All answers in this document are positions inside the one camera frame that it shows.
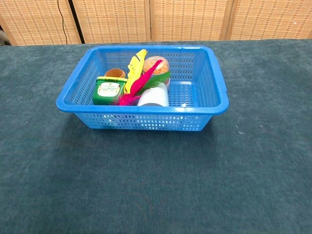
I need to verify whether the light blue handled mug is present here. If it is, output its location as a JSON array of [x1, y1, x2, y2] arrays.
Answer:
[[137, 82, 170, 107]]

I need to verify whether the colourful feather shuttlecock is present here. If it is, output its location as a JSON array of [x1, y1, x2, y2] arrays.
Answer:
[[112, 49, 171, 107]]

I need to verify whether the clear jar with orange contents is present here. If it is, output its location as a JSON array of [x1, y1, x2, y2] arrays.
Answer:
[[142, 56, 171, 90]]

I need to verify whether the green box with yellow lid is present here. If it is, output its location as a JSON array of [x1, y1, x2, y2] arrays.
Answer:
[[92, 76, 128, 106]]

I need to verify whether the small painted terracotta pot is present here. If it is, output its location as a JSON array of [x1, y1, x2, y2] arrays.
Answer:
[[104, 68, 127, 79]]

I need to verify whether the blue plastic mesh basket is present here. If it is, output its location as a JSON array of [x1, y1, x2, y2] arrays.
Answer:
[[56, 45, 230, 132]]

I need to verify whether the teal carpet table cover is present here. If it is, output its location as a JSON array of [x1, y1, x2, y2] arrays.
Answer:
[[0, 39, 312, 234]]

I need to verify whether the bamboo folding screen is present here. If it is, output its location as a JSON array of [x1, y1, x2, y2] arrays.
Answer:
[[0, 0, 312, 46]]

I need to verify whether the thin black hanging cable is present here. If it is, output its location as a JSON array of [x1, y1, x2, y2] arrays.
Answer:
[[56, 0, 68, 45]]

